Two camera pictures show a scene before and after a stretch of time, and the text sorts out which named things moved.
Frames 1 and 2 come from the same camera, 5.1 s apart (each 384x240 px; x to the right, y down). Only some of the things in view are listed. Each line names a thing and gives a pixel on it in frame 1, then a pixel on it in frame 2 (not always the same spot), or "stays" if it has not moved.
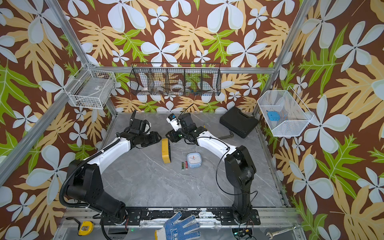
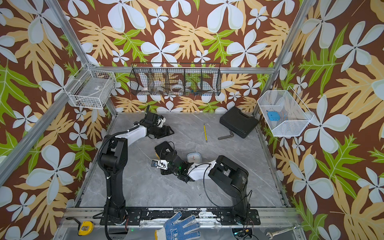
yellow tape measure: (86, 228) stays
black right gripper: (173, 137) to (165, 172)
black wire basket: (198, 79) stays
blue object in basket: (273, 115) stays
